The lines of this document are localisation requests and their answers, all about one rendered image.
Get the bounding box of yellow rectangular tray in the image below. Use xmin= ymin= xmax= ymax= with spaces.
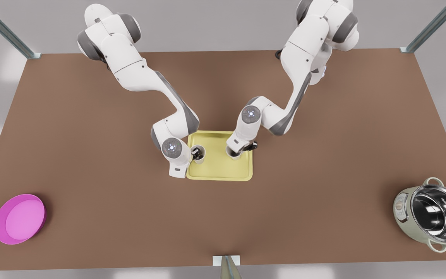
xmin=186 ymin=130 xmax=254 ymax=182

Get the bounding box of silver frame post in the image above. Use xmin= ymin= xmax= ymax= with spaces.
xmin=212 ymin=255 xmax=241 ymax=279
xmin=0 ymin=0 xmax=41 ymax=60
xmin=400 ymin=0 xmax=446 ymax=53

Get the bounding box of pink round bowl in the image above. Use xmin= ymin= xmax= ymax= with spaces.
xmin=0 ymin=194 xmax=47 ymax=245

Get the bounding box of pale green steel pot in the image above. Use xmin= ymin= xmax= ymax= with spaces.
xmin=393 ymin=177 xmax=446 ymax=253

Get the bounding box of white IKEA cup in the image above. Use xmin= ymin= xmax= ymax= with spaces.
xmin=190 ymin=145 xmax=207 ymax=165
xmin=225 ymin=146 xmax=244 ymax=160

